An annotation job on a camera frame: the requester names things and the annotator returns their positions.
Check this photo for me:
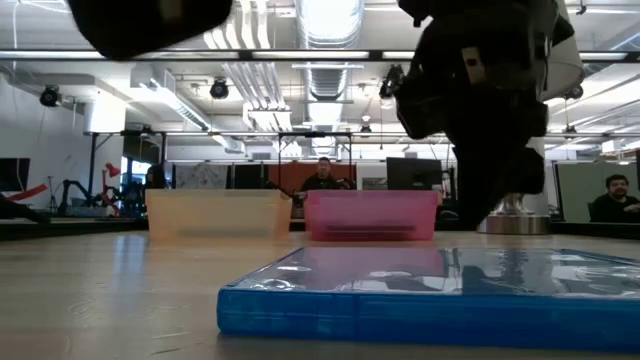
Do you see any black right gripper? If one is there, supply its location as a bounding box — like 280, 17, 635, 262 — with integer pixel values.
394, 0, 576, 231

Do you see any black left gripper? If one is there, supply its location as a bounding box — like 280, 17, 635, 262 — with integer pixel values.
66, 0, 234, 62

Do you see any green partition panel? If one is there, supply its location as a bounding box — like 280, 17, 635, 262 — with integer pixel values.
552, 160, 640, 224

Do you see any black computer monitor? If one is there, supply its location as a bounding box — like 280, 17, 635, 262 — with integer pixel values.
386, 157, 444, 192

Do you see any black ceiling spotlight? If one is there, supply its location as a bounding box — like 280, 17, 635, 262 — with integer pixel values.
39, 84, 63, 108
209, 77, 231, 101
378, 64, 406, 101

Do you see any person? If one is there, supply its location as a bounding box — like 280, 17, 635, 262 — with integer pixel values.
299, 156, 346, 193
587, 173, 640, 224
144, 164, 169, 191

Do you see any silver table lamp white shade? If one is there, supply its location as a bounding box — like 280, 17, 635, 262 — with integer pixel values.
476, 0, 586, 236

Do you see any translucent pink plastic bin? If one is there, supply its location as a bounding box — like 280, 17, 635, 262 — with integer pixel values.
303, 189, 441, 243

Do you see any red desk lamp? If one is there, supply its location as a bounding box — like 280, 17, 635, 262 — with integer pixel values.
98, 163, 123, 217

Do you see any translucent orange plastic bin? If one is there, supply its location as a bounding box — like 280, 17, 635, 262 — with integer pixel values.
144, 188, 294, 242

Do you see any orange partition board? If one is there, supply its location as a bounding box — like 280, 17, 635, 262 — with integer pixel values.
266, 163, 358, 192

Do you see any silver ceiling air duct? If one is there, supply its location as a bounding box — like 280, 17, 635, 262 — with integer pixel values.
294, 0, 366, 101

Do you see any black wall screen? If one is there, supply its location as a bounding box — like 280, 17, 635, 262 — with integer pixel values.
0, 158, 31, 194

